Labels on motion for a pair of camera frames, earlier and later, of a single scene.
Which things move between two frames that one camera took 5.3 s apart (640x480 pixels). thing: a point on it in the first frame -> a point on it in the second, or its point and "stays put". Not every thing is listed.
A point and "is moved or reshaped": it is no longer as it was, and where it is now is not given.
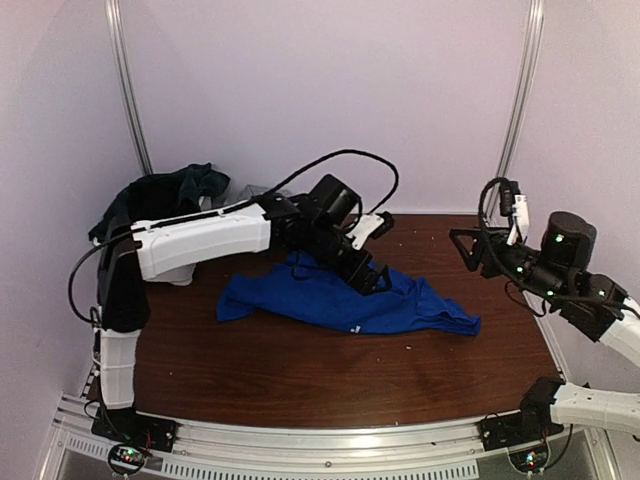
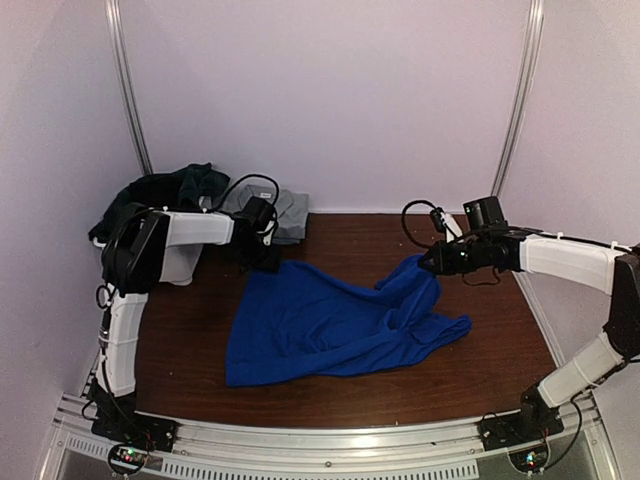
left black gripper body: x=321 y=246 -> x=256 y=258
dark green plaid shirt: x=161 y=195 stays put
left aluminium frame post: x=119 y=38 stays put
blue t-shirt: x=403 y=304 is moved or reshaped
